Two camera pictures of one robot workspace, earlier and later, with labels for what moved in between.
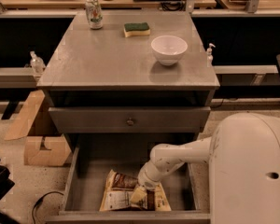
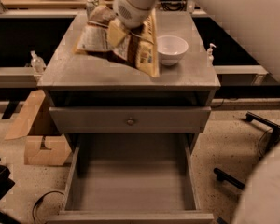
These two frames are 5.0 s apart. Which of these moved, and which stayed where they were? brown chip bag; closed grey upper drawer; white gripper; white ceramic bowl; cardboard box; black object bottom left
Moved: white gripper; brown chip bag
Stayed: cardboard box; white ceramic bowl; closed grey upper drawer; black object bottom left
